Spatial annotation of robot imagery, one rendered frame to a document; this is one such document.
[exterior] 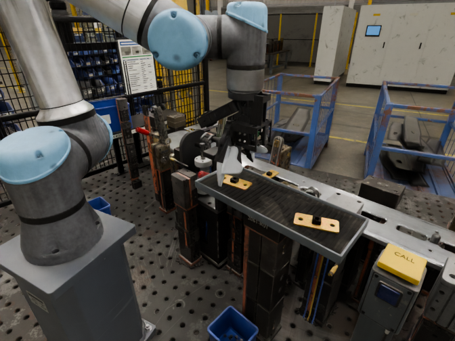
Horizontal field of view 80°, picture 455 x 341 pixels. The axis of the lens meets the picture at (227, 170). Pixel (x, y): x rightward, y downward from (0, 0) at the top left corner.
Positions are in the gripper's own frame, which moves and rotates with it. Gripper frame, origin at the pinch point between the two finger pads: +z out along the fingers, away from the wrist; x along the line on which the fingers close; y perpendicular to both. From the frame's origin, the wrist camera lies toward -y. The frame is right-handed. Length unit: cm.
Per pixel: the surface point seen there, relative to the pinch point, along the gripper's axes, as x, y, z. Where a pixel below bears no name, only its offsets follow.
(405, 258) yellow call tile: -5.4, 37.0, 2.6
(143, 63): 64, -104, -12
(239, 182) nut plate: 0.2, 1.1, 2.4
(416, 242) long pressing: 23, 42, 19
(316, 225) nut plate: -5.6, 22.1, 2.4
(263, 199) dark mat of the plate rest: -3.0, 9.3, 2.7
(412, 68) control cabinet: 822, 20, 62
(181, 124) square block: 60, -73, 18
